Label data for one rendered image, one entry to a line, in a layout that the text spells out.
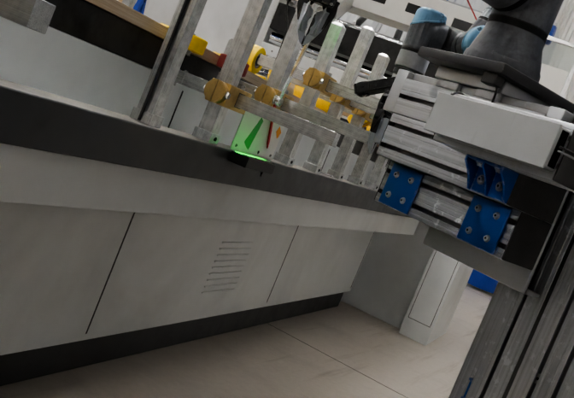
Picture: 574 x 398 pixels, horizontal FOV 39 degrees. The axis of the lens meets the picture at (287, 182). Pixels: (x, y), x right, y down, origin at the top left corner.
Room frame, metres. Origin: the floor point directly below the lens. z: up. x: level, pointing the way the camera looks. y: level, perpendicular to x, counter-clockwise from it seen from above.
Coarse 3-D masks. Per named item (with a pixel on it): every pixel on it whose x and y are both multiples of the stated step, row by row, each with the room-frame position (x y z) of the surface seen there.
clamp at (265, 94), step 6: (258, 90) 1.98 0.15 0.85; (264, 90) 1.97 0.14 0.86; (270, 90) 1.97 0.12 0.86; (276, 90) 1.99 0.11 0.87; (258, 96) 1.98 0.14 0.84; (264, 96) 1.97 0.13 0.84; (270, 96) 1.97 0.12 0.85; (288, 96) 2.05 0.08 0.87; (264, 102) 1.97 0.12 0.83; (270, 102) 1.97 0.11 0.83
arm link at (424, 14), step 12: (420, 12) 1.93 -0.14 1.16; (432, 12) 1.92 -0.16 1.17; (420, 24) 1.92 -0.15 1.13; (432, 24) 1.92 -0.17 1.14; (444, 24) 1.94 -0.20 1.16; (408, 36) 1.94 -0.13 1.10; (420, 36) 1.92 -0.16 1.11; (432, 36) 1.92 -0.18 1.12; (444, 36) 1.92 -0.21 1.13; (408, 48) 1.93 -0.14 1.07
